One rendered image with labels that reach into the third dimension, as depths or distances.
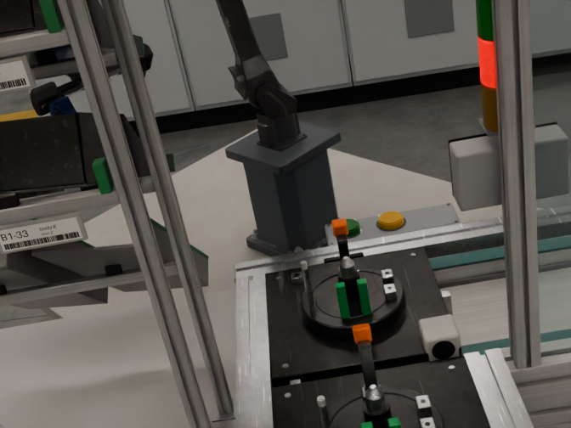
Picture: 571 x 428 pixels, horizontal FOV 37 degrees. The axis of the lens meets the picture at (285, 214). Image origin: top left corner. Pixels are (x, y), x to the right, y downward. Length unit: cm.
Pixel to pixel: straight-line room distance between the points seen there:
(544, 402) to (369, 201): 66
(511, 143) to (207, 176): 105
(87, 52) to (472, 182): 43
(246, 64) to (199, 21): 276
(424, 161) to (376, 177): 191
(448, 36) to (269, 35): 85
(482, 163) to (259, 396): 40
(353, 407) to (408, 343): 15
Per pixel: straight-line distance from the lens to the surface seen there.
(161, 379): 130
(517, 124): 89
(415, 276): 120
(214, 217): 167
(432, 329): 107
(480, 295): 125
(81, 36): 77
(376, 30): 411
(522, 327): 102
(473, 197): 94
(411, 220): 135
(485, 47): 88
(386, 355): 107
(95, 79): 78
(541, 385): 108
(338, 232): 114
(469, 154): 92
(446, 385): 103
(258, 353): 113
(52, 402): 134
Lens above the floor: 166
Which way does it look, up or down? 29 degrees down
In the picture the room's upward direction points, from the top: 11 degrees counter-clockwise
